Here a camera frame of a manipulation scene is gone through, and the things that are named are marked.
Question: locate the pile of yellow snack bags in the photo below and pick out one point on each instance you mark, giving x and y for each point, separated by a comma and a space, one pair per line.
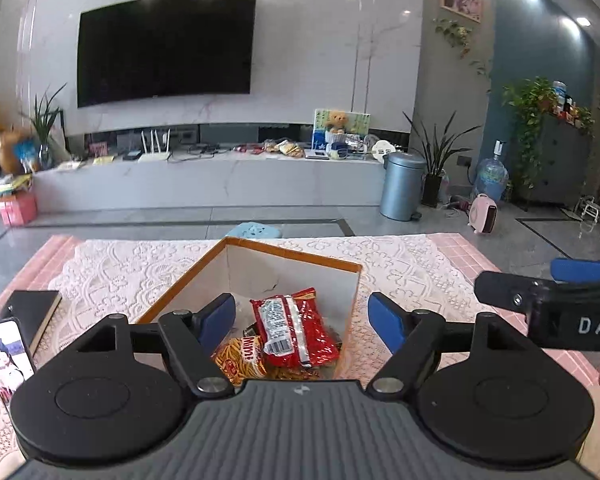
282, 148

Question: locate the orange striped snack packet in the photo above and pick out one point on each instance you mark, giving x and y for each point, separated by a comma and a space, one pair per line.
240, 360

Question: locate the stack of colourful papers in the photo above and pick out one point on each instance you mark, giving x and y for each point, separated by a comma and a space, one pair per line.
10, 185

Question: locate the white lace tablecloth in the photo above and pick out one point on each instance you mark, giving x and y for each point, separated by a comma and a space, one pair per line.
130, 270

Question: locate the hanging vine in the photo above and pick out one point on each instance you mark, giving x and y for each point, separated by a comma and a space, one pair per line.
452, 32

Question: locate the trailing pothos plant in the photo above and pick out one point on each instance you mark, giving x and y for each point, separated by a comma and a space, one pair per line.
532, 105

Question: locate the grey chest of drawers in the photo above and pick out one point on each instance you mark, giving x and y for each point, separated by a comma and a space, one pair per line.
560, 160

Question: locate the black wall television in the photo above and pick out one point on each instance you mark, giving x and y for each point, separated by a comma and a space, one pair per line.
165, 50

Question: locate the smartphone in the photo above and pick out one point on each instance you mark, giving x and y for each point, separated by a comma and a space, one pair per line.
5, 355

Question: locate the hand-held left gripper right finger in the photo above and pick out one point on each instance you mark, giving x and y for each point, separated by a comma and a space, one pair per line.
385, 321

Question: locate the grey-blue trash can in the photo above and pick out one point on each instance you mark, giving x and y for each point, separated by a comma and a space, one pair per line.
400, 190

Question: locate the blue packet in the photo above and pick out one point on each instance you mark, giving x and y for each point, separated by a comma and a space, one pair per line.
26, 155

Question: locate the green and white picture board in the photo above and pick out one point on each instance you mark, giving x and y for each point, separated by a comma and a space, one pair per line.
360, 122

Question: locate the white router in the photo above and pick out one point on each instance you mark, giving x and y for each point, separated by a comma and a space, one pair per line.
155, 155

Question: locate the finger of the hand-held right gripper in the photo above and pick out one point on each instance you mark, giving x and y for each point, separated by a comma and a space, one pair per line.
585, 270
505, 290

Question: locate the pink photo frame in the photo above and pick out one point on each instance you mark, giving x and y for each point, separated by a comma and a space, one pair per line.
98, 149

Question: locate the pink fan heater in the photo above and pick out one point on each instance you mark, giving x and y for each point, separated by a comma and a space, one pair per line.
482, 215

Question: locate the small black box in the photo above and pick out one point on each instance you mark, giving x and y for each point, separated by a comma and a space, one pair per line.
133, 155

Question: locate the brown vase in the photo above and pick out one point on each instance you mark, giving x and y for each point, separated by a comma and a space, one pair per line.
10, 152

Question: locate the green plant in glass vase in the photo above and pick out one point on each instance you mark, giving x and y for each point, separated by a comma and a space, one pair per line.
42, 125

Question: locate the pink box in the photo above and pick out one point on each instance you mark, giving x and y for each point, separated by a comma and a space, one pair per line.
15, 210

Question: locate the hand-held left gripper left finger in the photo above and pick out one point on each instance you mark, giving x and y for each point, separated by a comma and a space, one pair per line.
217, 318

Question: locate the black wall socket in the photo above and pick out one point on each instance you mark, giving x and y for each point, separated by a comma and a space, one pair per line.
465, 161

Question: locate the white scale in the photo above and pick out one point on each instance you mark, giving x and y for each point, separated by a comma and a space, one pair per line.
317, 154

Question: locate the light blue stool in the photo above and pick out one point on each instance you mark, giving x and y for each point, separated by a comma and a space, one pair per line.
255, 231

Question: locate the red snack bag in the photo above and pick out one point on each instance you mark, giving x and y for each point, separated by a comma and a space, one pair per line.
290, 330

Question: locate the black notebook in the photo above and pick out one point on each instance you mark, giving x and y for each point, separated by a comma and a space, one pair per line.
30, 310

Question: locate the long-leaf plant in black pot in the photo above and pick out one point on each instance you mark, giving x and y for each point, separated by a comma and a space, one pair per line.
430, 190

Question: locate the small white stool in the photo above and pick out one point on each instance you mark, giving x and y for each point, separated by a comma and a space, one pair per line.
590, 207

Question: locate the bottles and jars on dresser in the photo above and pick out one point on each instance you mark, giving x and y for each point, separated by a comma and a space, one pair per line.
570, 105

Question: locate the blue water bottle with pump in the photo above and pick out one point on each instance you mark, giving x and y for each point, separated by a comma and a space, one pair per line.
491, 175

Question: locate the white marble television console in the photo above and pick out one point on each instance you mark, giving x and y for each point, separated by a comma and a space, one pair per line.
205, 180

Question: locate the brown teddy bear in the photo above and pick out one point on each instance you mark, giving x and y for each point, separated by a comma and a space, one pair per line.
337, 121

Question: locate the orange cardboard box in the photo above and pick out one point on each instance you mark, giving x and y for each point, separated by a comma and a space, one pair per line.
305, 272

